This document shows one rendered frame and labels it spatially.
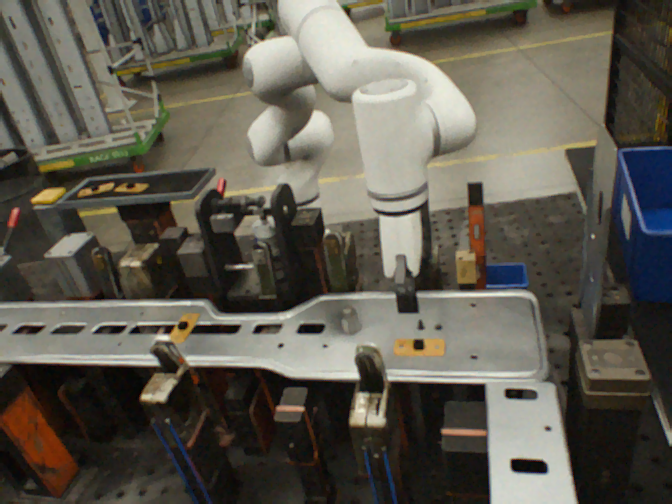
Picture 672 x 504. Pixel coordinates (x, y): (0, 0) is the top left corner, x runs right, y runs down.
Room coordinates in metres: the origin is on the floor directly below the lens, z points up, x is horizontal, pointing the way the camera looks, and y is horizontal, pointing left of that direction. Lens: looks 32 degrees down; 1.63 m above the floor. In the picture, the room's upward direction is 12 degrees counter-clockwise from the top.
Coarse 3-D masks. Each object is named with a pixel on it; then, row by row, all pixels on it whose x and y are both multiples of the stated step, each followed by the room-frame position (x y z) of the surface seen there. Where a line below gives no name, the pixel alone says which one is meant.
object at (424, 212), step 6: (426, 204) 0.85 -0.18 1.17; (420, 210) 0.86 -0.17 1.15; (426, 210) 0.85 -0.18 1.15; (420, 216) 0.86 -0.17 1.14; (426, 216) 0.84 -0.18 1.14; (420, 222) 0.85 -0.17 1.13; (426, 222) 0.84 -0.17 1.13; (426, 228) 0.84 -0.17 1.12; (426, 234) 0.84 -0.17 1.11; (426, 240) 0.84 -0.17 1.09
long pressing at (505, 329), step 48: (0, 336) 0.96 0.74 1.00; (48, 336) 0.93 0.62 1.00; (96, 336) 0.89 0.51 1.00; (144, 336) 0.86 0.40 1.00; (192, 336) 0.82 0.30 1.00; (240, 336) 0.79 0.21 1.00; (288, 336) 0.76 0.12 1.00; (336, 336) 0.74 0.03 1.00; (384, 336) 0.71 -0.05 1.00; (432, 336) 0.69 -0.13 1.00; (480, 336) 0.66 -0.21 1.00; (528, 336) 0.64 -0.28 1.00; (480, 384) 0.57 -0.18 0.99
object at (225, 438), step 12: (204, 372) 0.84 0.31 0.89; (216, 372) 0.87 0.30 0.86; (204, 384) 0.84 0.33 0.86; (216, 384) 0.86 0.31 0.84; (204, 396) 0.84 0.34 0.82; (216, 396) 0.84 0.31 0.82; (216, 408) 0.84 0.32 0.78; (216, 420) 0.84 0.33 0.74; (228, 420) 0.85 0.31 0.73; (216, 432) 0.84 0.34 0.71; (228, 432) 0.83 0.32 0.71; (228, 444) 0.80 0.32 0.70
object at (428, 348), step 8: (400, 344) 0.68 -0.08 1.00; (408, 344) 0.68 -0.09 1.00; (416, 344) 0.66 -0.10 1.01; (424, 344) 0.67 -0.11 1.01; (432, 344) 0.66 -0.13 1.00; (440, 344) 0.66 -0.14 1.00; (400, 352) 0.66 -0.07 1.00; (408, 352) 0.66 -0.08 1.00; (416, 352) 0.65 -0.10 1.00; (424, 352) 0.65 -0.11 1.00; (432, 352) 0.65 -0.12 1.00; (440, 352) 0.64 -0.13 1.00
